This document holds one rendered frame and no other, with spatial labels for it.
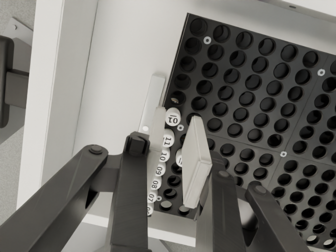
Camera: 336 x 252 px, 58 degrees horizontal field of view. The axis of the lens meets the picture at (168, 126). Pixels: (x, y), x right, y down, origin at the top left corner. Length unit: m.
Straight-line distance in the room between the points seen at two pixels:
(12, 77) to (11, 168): 1.24
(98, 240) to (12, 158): 0.53
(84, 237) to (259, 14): 1.36
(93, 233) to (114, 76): 1.25
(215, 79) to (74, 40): 0.11
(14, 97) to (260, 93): 0.19
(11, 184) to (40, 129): 1.29
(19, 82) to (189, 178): 0.15
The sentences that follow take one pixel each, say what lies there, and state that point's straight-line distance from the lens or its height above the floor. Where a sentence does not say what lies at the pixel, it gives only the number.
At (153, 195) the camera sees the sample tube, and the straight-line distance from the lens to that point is 0.27.
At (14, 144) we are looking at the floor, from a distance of 1.42.
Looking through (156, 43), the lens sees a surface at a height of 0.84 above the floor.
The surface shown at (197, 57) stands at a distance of 0.24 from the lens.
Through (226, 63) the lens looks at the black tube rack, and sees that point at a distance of 0.24.
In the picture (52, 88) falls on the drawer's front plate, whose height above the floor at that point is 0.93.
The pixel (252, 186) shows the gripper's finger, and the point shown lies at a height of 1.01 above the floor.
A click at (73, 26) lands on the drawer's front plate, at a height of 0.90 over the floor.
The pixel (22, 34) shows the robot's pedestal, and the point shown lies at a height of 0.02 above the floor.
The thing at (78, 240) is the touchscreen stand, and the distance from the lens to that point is 1.56.
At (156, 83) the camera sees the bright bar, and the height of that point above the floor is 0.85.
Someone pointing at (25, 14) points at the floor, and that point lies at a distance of 1.25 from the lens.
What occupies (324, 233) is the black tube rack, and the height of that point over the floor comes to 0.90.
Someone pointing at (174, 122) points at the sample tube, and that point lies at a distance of 0.24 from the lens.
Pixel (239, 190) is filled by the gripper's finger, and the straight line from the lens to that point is 0.16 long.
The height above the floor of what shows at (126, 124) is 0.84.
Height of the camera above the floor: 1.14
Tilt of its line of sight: 68 degrees down
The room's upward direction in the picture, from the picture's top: 177 degrees counter-clockwise
